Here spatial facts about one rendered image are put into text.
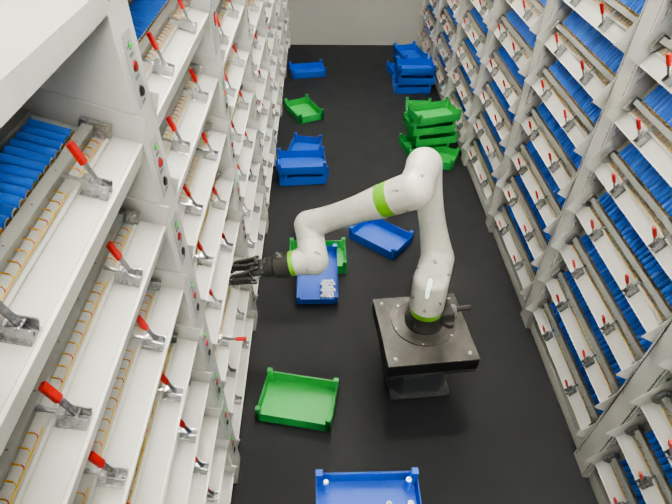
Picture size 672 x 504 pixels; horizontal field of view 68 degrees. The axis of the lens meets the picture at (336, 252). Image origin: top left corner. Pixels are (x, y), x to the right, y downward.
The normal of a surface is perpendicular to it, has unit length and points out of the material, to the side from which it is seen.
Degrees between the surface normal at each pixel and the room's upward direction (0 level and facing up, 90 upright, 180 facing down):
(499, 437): 0
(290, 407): 0
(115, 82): 90
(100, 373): 18
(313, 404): 0
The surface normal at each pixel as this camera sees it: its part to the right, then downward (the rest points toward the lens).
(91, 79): 0.02, 0.68
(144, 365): 0.33, -0.70
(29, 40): 0.01, -0.74
